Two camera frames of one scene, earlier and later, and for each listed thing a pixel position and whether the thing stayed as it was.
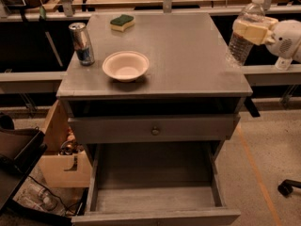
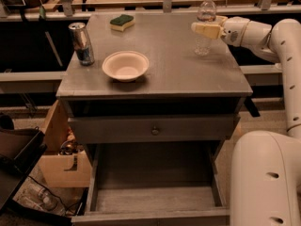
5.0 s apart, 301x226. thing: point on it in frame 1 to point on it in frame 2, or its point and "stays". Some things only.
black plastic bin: [21, 151] stays
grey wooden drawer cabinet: [154, 96] stays
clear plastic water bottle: [240, 47] to [207, 11]
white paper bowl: [125, 65] stays
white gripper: [284, 39] to [234, 31]
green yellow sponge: [122, 23] stays
